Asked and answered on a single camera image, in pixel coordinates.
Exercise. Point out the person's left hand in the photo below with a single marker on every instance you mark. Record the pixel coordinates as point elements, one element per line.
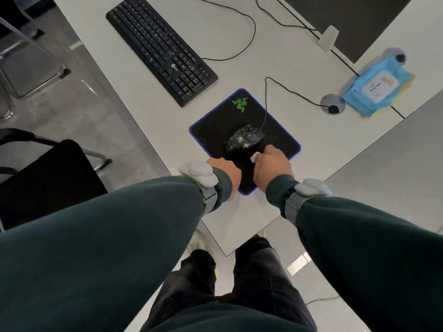
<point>228,174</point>

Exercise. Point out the person's right hand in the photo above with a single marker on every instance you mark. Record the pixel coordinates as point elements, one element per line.
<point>271,171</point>

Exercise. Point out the person's right fingers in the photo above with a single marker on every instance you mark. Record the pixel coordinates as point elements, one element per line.
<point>275,151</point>

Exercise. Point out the small white wipe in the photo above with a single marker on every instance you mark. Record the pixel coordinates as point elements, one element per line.
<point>255,156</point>

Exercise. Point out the person's left forearm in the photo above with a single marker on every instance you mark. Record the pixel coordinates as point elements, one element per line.
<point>103,252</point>

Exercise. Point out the person's right forearm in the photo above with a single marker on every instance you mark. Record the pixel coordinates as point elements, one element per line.
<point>373,259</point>

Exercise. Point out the black dusty computer mouse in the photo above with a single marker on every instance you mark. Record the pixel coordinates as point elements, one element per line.
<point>242,138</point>

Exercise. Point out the grey right wrist tracker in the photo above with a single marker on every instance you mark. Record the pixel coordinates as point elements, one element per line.
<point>309,190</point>

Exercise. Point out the grey wrist tracker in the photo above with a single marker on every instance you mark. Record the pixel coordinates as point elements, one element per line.
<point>309,190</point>
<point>199,173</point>

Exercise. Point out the black blue-edged mouse pad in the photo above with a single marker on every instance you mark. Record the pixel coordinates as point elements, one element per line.
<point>221,124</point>

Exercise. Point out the grey left wrist tracker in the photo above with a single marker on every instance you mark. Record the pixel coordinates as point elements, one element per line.
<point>199,173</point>

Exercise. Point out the person's white shoe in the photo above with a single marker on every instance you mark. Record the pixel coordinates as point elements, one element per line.
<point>197,241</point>

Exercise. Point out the blue wet wipes pack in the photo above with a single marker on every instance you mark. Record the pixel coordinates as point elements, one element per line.
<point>377,87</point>

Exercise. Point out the person's black trousers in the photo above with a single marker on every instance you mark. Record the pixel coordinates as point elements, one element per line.
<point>252,286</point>

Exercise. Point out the dark grey desk partition panel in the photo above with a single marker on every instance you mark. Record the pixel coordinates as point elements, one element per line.
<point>353,20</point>

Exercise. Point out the black keyboard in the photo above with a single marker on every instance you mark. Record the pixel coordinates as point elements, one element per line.
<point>161,48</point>

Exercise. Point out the black office chair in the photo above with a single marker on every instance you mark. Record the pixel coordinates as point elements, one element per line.
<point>48,183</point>

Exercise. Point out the white partition bracket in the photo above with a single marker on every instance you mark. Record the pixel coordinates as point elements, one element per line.
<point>327,37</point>

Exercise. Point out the metal frame chair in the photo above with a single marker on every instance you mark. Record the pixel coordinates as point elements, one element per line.
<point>27,65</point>

